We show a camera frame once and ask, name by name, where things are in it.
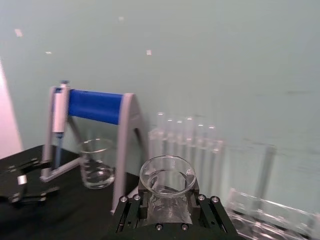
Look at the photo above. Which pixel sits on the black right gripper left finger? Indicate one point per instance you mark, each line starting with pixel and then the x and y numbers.
pixel 130 212

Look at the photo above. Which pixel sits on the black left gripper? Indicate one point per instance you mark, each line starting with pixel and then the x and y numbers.
pixel 12 185

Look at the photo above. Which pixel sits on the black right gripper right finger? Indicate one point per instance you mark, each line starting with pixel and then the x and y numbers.
pixel 207 212

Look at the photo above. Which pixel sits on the clear glass flask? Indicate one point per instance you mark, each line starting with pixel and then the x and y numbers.
pixel 167 180

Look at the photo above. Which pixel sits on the black table cloth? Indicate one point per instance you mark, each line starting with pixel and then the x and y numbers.
pixel 62 215

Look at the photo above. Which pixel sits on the clear glass beaker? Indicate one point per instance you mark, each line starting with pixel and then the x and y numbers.
pixel 97 165

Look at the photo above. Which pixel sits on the clear plastic well plate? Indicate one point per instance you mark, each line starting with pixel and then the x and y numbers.
pixel 270 220

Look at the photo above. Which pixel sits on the white and blue pipette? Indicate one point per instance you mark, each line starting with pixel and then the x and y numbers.
pixel 59 117

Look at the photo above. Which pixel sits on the clear acrylic test tube rack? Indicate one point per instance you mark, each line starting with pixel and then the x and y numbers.
pixel 190 150

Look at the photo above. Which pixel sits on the clear glass test tube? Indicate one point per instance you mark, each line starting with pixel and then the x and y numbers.
pixel 211 145
pixel 200 142
pixel 179 136
pixel 170 135
pixel 160 130
pixel 189 135

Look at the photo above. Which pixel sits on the clear acrylic stand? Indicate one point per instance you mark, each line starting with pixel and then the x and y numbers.
pixel 267 170

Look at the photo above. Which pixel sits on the white panel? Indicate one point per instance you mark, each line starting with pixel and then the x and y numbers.
pixel 8 112

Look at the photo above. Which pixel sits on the grey stand with blue bar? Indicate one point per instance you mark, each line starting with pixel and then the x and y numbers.
pixel 100 106

